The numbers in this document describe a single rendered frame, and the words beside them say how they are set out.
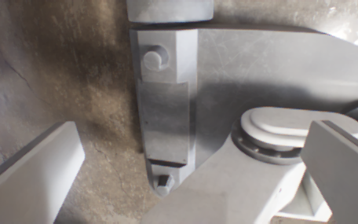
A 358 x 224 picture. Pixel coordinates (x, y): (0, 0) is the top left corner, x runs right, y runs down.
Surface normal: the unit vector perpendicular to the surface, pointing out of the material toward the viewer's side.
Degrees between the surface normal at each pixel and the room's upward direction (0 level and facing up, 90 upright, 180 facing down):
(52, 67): 0
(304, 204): 90
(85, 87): 0
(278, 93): 0
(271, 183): 90
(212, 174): 90
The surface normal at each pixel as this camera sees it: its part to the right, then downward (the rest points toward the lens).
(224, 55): -0.22, 0.47
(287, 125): -0.02, -0.88
